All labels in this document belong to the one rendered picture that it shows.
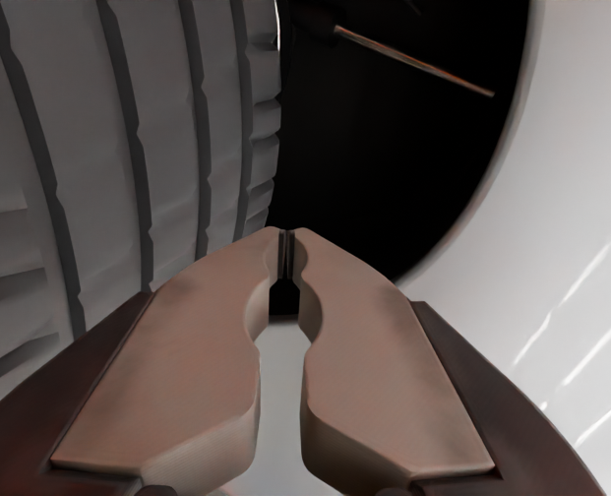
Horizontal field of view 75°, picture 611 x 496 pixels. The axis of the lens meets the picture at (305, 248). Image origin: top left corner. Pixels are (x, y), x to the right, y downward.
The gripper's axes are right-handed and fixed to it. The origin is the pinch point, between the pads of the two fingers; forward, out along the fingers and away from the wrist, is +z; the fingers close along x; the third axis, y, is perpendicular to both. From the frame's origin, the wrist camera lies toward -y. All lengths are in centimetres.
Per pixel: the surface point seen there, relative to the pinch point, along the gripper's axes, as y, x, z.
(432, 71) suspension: 0, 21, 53
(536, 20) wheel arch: -6.6, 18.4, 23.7
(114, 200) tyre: 1.2, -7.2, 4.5
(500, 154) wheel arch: 3.8, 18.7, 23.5
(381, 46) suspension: -2, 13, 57
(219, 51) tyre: -4.0, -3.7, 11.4
